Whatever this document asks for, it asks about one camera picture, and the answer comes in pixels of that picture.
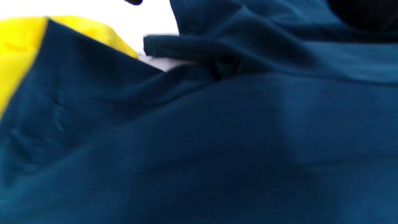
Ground person's left hand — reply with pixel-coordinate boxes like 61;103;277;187
328;0;398;31

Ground dark teal shorts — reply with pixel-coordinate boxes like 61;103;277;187
0;0;398;224

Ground yellow cap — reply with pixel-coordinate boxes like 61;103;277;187
0;16;139;120

